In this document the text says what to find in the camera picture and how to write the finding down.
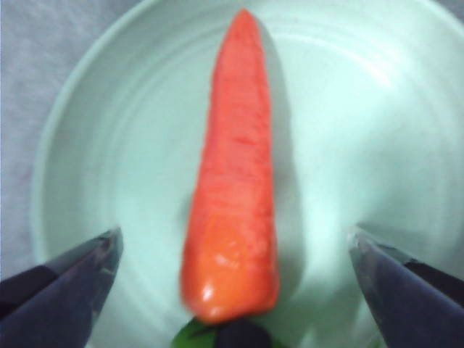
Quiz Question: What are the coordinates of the orange carrot with green leaves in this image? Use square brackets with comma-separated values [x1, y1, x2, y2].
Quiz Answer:
[170, 9, 282, 348]

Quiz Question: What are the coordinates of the green plate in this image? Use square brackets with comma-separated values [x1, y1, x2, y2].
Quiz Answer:
[30, 0, 464, 348]

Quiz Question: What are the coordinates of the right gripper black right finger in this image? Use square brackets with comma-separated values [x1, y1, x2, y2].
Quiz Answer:
[348, 225, 464, 348]

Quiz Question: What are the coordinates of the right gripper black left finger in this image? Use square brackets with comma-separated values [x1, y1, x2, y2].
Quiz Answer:
[0, 226, 125, 348]

